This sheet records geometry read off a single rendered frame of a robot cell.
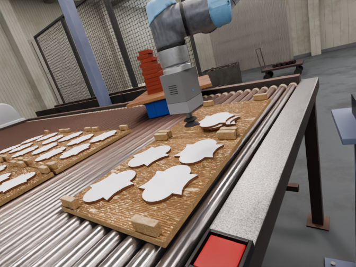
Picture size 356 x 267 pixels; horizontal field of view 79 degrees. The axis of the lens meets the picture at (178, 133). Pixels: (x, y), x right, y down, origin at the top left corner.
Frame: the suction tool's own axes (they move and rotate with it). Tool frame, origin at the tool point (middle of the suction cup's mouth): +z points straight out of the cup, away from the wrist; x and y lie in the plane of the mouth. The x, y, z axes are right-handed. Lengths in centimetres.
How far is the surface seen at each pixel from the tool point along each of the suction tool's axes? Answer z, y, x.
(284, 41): 27, -947, -102
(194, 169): 8.9, 8.9, 3.1
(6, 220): 11, 38, -44
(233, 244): 9.6, 27.3, 19.5
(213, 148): 8.1, -0.9, 4.4
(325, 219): 102, -83, 27
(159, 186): 8.1, 18.2, -1.1
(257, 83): 8, -87, -3
